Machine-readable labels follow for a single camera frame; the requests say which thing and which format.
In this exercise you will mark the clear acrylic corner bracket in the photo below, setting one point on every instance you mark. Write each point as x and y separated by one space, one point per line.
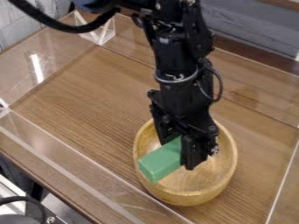
103 34

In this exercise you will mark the green rectangular block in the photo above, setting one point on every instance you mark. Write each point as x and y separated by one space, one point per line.
162 161

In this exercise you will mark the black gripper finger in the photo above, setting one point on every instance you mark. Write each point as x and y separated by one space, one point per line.
166 131
198 146

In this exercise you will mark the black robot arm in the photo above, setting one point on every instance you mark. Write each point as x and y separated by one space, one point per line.
182 42

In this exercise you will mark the clear acrylic tray walls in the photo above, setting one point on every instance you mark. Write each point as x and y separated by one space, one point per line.
75 127

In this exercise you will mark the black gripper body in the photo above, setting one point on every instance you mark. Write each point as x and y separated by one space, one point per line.
186 101

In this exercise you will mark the brown wooden bowl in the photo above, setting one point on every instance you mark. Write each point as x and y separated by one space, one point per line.
189 188

